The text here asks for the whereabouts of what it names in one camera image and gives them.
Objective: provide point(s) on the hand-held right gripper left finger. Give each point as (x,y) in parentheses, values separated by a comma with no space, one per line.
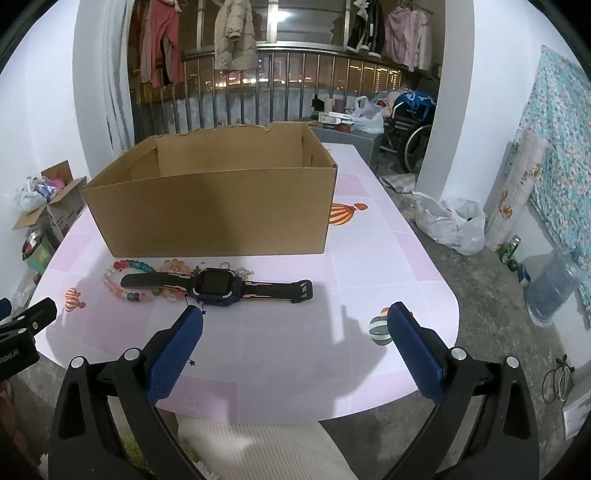
(178,355)

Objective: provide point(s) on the dark blue smartwatch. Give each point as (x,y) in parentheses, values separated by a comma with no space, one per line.
(214,281)

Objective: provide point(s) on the white curtain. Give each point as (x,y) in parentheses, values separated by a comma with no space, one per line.
(120,106)

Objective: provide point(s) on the blue bag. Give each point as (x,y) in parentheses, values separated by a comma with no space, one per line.
(418,99)

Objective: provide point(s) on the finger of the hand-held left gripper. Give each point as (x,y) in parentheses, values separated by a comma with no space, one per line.
(32,318)
(3,308)

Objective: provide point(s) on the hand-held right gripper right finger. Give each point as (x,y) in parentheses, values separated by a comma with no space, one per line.
(415,350)

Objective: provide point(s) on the wheelchair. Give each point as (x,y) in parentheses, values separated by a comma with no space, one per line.
(390,134)

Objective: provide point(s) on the plastic bag of clothes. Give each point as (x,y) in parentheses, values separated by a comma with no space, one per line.
(32,196)

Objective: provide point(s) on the light pink hanging shirt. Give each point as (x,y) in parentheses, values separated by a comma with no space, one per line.
(408,37)

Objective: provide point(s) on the white flat box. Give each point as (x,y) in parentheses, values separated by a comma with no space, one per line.
(332,121)

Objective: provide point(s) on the metal balcony railing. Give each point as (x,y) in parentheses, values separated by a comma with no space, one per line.
(295,46)

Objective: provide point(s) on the small open cardboard box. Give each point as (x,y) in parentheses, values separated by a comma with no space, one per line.
(64,207)

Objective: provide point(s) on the crumpled white plastic bag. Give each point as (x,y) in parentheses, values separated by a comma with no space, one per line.
(443,221)

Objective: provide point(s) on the rolled printed mat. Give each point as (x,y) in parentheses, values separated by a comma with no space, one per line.
(517,194)

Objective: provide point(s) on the beige puffer jacket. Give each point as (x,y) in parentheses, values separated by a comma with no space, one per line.
(233,41)

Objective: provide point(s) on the black hanging jacket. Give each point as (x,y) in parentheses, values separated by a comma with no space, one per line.
(364,27)

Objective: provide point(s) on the metal pot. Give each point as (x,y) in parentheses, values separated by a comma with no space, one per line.
(32,237)

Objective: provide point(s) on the crumpled printed paper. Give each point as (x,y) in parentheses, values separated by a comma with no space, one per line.
(399,182)

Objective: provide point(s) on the green box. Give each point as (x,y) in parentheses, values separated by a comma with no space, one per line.
(39,259)

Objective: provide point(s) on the clear water jug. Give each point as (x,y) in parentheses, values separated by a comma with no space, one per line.
(551,286)

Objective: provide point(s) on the teal floral blanket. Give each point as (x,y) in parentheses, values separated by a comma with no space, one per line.
(563,138)

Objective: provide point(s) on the grey cabinet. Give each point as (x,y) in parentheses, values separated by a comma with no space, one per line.
(355,143)

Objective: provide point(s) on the brown cardboard box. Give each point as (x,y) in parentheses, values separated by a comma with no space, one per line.
(207,212)

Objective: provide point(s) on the pink hanging garment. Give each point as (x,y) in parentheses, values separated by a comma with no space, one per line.
(159,41)

